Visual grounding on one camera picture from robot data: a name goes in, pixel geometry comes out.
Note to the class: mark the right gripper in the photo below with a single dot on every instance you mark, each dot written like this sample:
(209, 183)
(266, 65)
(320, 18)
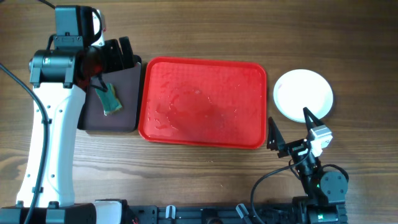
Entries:
(276, 140)

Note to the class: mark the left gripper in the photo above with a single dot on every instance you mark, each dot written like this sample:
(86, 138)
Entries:
(119, 62)

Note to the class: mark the white plate with stain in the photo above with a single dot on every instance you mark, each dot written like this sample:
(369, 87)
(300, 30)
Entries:
(301, 88)

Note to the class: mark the green yellow sponge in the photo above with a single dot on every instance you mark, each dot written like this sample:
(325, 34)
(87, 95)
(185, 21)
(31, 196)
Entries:
(109, 100)

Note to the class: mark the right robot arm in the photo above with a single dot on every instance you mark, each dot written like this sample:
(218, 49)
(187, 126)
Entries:
(325, 186)

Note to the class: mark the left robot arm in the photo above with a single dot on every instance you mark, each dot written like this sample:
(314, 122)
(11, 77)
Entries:
(46, 194)

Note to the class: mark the black rectangular tray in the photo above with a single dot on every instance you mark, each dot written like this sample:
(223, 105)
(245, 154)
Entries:
(124, 102)

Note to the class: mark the red plastic tray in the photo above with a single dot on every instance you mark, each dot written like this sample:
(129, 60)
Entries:
(214, 103)

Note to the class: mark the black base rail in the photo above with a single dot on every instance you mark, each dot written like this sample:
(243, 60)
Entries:
(267, 213)

